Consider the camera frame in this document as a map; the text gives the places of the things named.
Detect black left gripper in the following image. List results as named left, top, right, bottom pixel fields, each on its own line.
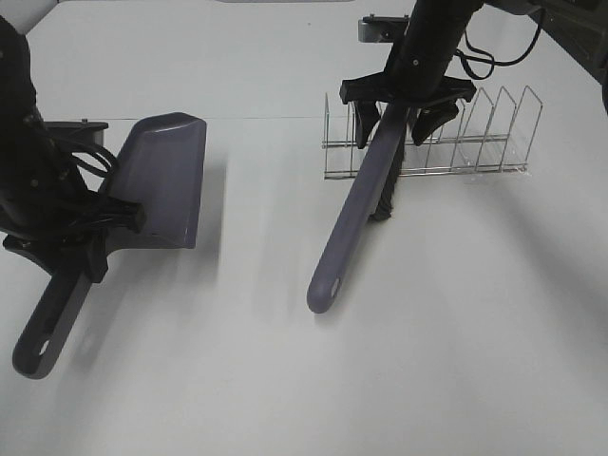
left=2, top=197, right=145, bottom=283

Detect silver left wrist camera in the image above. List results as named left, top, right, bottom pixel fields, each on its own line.
left=43, top=119, right=109, bottom=146

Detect chrome wire dish rack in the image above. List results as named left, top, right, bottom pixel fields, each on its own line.
left=321, top=85, right=543, bottom=180

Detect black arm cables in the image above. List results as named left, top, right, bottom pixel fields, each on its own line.
left=56, top=140, right=120, bottom=238
left=453, top=0, right=547, bottom=82

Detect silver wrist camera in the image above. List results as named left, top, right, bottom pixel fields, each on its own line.
left=357, top=14, right=409, bottom=44
left=43, top=119, right=109, bottom=146

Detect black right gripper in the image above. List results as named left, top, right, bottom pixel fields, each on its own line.
left=339, top=72, right=476, bottom=148

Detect grey hand brush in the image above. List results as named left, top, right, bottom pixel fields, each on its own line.
left=307, top=104, right=410, bottom=314

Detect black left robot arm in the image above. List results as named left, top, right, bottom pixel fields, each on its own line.
left=1, top=20, right=144, bottom=283

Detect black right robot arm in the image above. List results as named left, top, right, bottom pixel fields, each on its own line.
left=339, top=1, right=484, bottom=149

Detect grey plastic dustpan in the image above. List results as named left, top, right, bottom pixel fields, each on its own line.
left=12, top=112, right=207, bottom=379

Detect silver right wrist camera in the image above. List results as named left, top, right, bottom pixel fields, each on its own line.
left=357, top=14, right=409, bottom=44

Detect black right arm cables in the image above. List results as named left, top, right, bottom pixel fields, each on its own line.
left=453, top=0, right=547, bottom=82

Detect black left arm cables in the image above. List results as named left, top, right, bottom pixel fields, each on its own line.
left=56, top=140, right=120, bottom=238

